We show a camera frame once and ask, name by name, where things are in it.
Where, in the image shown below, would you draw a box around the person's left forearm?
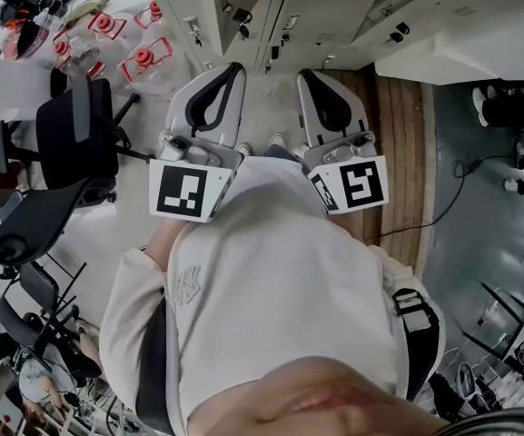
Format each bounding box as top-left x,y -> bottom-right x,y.
145,218 -> 189,272

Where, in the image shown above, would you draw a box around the dark grey mesh chair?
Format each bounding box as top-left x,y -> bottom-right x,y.
0,174 -> 118,282

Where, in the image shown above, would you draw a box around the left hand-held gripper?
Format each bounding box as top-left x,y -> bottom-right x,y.
148,63 -> 248,224

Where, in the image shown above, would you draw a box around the black frame desk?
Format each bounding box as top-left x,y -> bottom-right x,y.
462,253 -> 524,365

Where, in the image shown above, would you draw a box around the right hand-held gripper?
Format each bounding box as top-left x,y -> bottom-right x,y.
297,68 -> 390,216

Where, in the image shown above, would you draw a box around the clear jug with red cap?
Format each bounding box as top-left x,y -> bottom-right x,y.
84,9 -> 130,43
50,28 -> 75,71
116,36 -> 175,95
132,0 -> 166,32

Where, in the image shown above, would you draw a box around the black harness strap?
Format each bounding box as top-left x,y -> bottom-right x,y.
134,288 -> 176,436
391,287 -> 442,402

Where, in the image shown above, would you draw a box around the black office chair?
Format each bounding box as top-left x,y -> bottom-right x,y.
35,75 -> 154,204

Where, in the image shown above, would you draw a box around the person's white sweatshirt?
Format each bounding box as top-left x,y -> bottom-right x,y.
99,154 -> 447,436

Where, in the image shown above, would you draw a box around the person's face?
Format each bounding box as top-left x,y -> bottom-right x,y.
186,356 -> 453,436

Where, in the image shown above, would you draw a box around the green cloth bag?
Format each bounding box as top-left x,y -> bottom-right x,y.
63,0 -> 114,23

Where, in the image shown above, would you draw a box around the person's blue jeans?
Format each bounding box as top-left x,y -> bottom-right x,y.
262,145 -> 300,162

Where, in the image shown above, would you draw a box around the black folding chair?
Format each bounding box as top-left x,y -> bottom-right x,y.
0,261 -> 88,374

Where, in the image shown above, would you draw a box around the white table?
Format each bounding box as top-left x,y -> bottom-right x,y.
0,55 -> 54,124

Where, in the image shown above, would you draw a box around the black floor cable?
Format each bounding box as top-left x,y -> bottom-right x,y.
363,154 -> 519,245

